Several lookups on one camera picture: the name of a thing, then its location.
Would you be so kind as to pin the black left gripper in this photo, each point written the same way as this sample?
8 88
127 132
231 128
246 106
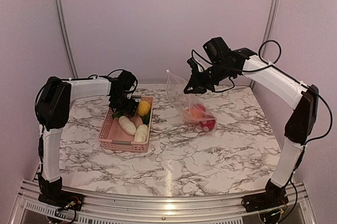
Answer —
130 108

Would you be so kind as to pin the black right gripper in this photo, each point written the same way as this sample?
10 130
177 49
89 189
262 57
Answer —
198 85

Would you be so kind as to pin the white toy vegetable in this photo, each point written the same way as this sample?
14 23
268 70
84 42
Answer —
141 133
127 125

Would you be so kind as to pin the orange toy orange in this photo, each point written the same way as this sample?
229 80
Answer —
196 113

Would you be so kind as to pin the clear pink zip top bag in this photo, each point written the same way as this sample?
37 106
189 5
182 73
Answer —
182 102

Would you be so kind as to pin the pink perforated plastic basket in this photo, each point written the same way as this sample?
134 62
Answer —
120 133

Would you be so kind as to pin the red toy apple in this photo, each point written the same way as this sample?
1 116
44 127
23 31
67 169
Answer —
208 125
199 108

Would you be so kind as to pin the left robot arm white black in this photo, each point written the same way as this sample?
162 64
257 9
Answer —
52 108

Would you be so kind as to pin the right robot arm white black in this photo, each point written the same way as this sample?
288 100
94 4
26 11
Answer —
226 63

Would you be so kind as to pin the yellow toy lemon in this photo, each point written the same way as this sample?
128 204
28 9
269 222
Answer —
143 108

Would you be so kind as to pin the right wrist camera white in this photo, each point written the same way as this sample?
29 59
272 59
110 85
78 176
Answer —
196 67

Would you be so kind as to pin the aluminium front rail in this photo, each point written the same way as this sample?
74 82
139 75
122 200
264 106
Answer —
100 207

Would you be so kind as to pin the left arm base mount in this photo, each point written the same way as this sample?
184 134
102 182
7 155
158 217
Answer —
60 200

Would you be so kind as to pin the left aluminium frame post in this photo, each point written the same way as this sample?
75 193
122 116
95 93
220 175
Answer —
65 38

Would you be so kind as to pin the aluminium frame post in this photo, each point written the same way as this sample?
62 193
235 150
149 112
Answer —
65 38
271 19

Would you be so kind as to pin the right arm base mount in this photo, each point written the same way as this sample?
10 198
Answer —
272 197

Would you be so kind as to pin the right aluminium frame post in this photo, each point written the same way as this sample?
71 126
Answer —
271 19

